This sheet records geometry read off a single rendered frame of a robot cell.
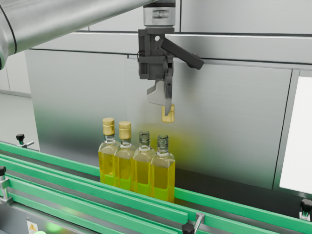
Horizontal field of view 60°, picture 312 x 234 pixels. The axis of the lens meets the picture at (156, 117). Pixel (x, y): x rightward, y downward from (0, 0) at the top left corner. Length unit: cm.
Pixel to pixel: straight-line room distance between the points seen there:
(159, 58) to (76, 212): 48
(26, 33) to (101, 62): 64
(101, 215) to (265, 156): 47
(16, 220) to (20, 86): 522
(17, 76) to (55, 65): 504
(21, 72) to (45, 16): 569
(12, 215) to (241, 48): 85
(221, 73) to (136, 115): 31
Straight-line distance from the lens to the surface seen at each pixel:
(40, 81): 116
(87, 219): 82
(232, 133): 79
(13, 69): 618
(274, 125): 77
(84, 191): 88
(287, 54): 74
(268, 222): 81
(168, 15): 64
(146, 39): 65
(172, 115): 70
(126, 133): 76
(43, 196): 89
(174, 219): 76
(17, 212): 100
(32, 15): 32
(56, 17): 34
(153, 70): 65
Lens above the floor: 143
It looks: 19 degrees down
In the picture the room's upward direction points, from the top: straight up
